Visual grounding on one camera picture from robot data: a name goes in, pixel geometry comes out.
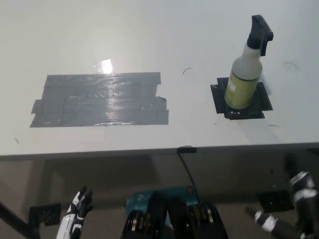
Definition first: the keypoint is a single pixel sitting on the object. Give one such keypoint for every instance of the black tape marked spot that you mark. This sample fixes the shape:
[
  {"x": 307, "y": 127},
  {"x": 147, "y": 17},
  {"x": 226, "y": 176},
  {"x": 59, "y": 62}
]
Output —
[{"x": 260, "y": 99}]

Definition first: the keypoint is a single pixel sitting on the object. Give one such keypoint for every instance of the spray bottle with yellow label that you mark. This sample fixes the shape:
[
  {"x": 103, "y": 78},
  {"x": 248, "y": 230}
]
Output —
[{"x": 243, "y": 82}]

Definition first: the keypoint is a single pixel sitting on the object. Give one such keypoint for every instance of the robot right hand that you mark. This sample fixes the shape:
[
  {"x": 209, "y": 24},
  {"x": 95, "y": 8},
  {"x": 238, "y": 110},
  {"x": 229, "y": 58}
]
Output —
[{"x": 302, "y": 189}]

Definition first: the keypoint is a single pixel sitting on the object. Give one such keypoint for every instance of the black table leg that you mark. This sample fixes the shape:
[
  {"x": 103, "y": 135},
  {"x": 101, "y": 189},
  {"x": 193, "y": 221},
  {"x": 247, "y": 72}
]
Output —
[{"x": 17, "y": 219}]

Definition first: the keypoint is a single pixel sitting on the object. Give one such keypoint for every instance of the black clip on table edge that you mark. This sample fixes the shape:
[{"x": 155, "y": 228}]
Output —
[{"x": 186, "y": 149}]

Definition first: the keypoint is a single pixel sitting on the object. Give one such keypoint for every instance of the teal router box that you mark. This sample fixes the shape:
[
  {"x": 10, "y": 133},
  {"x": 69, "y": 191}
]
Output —
[{"x": 139, "y": 199}]

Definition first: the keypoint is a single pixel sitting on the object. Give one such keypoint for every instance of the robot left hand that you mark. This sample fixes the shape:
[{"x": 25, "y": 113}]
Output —
[{"x": 76, "y": 211}]

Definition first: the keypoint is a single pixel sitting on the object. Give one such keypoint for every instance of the grey duct tape patch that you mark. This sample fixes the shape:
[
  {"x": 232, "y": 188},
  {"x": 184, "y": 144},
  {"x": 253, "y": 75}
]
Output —
[{"x": 99, "y": 102}]

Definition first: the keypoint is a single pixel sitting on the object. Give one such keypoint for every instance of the robot legs with teal base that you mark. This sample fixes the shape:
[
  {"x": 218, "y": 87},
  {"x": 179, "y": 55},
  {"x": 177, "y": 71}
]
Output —
[{"x": 174, "y": 219}]

